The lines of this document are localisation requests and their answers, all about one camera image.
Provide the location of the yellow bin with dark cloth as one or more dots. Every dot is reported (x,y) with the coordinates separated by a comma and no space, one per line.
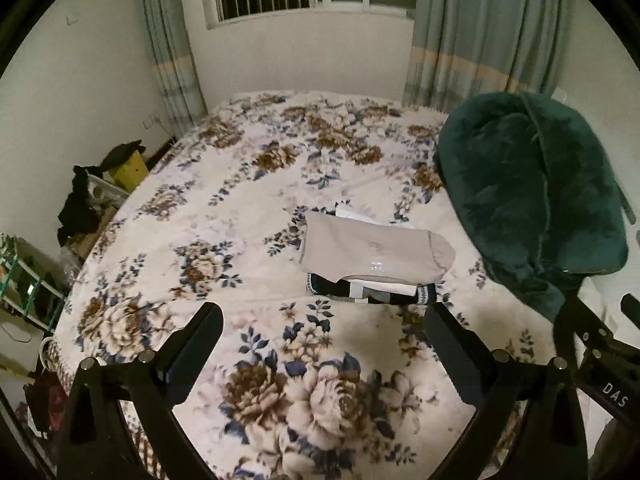
(125,165)

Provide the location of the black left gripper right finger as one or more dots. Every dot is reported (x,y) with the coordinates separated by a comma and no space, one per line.
(551,442)

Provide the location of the right teal curtain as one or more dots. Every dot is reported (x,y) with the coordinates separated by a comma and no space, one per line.
(464,48)

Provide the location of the left teal curtain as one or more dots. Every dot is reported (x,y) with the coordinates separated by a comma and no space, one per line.
(172,62)

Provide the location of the teal curtain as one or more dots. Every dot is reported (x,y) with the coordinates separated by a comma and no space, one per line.
(172,62)
(464,48)

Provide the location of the green wire shelf rack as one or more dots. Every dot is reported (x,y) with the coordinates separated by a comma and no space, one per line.
(30,287)

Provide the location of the dark green plush jacket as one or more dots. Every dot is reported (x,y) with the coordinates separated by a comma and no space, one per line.
(536,194)

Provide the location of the beige folded sock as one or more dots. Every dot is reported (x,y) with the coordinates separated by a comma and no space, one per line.
(344,249)

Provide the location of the black clothes pile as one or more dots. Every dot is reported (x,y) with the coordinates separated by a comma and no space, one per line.
(77,216)

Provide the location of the dark striped sock pile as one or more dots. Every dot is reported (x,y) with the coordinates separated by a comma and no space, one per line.
(369,291)

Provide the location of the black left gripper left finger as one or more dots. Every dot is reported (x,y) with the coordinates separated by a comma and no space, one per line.
(95,442)

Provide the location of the floral bed blanket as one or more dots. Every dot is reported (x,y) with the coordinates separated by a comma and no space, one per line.
(301,385)

